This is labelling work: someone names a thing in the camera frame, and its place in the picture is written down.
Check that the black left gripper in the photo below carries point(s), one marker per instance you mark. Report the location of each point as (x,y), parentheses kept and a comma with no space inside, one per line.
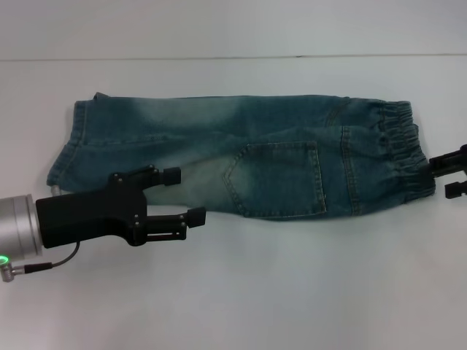
(87,215)

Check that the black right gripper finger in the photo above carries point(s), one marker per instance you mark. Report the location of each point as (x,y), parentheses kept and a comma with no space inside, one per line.
(456,189)
(445,162)

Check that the blue denim shorts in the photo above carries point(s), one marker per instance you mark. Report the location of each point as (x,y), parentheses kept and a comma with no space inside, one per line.
(277,153)

